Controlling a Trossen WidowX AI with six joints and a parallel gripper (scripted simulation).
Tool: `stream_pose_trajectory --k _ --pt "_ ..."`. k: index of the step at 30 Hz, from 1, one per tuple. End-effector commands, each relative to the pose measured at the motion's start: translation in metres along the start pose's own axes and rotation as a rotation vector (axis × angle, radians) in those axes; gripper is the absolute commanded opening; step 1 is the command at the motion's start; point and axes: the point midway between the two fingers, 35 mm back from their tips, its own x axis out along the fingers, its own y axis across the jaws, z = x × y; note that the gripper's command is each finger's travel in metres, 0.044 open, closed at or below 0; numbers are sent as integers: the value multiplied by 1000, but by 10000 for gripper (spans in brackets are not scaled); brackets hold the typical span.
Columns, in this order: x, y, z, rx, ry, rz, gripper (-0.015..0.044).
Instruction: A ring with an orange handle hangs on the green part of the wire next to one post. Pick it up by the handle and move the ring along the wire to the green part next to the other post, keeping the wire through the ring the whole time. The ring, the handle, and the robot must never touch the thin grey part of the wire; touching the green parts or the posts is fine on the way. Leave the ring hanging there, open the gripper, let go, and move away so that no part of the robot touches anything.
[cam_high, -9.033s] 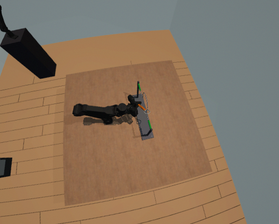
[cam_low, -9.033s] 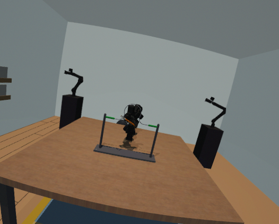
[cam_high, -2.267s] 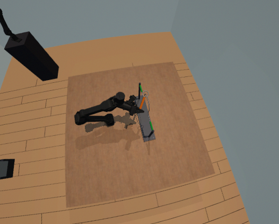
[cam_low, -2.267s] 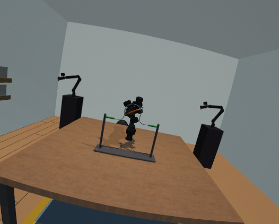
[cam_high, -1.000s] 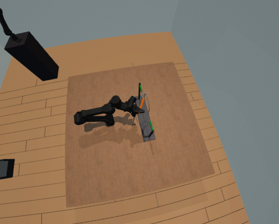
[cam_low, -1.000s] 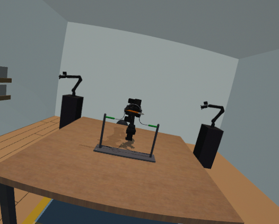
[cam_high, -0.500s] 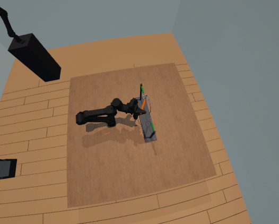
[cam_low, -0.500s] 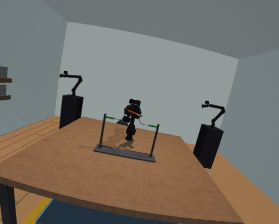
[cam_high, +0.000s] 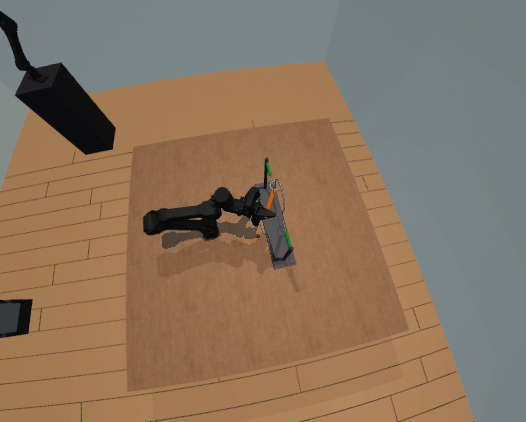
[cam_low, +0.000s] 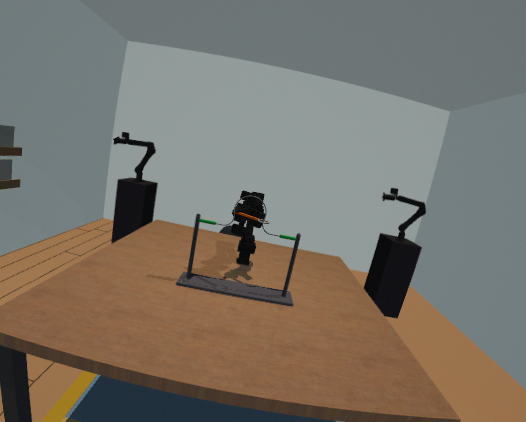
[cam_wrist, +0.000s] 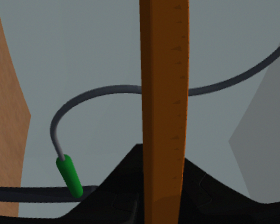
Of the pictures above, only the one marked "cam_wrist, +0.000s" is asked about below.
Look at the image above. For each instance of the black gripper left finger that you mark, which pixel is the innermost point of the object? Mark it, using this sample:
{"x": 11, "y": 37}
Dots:
{"x": 118, "y": 200}

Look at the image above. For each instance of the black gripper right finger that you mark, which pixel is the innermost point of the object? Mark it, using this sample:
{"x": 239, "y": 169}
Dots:
{"x": 204, "y": 200}

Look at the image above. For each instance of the orange-brown handle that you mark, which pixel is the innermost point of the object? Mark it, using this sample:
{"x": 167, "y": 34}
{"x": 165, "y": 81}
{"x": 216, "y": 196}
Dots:
{"x": 165, "y": 46}

